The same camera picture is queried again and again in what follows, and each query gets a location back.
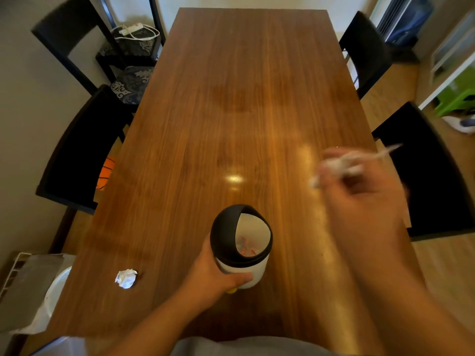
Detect person's right hand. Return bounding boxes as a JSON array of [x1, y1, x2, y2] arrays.
[[318, 147, 409, 261]]

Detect person's left hand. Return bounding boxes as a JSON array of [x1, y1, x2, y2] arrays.
[[183, 234, 254, 311]]

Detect white tissue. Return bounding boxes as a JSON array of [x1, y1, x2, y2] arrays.
[[309, 144, 404, 189]]

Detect small white bin black lid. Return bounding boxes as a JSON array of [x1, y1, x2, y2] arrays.
[[210, 204, 274, 290]]

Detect person's left forearm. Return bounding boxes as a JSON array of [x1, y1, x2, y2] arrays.
[[105, 289, 208, 356]]

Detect person's right forearm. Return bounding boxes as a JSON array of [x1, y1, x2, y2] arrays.
[[334, 233, 475, 356]]

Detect pink scraps in bin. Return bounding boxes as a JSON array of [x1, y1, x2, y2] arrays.
[[239, 236, 261, 257]]

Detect person's grey shirt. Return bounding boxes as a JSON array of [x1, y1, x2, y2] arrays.
[[170, 336, 357, 356]]

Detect black dining chair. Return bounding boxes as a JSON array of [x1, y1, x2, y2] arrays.
[[339, 11, 394, 100], [372, 101, 475, 242], [31, 0, 164, 108], [36, 84, 135, 215]]

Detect crumpled white paper ball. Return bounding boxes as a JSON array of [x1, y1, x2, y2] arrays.
[[114, 268, 138, 290]]

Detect green plastic stool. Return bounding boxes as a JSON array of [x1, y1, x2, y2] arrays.
[[433, 67, 475, 117]]

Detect orange basketball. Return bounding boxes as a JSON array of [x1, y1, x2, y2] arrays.
[[96, 156, 116, 191]]

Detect grey cloth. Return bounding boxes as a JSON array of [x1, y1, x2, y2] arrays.
[[0, 254, 66, 332]]

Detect patterned black seat cushion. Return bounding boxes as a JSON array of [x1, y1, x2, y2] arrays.
[[97, 32, 162, 59], [111, 66, 155, 106]]

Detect white cabinet frame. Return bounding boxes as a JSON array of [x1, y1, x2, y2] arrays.
[[417, 11, 475, 111]]

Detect white wire rack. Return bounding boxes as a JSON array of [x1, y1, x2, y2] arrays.
[[0, 252, 32, 301]]

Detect white power strip with cable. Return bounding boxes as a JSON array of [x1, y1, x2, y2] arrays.
[[111, 22, 161, 42]]

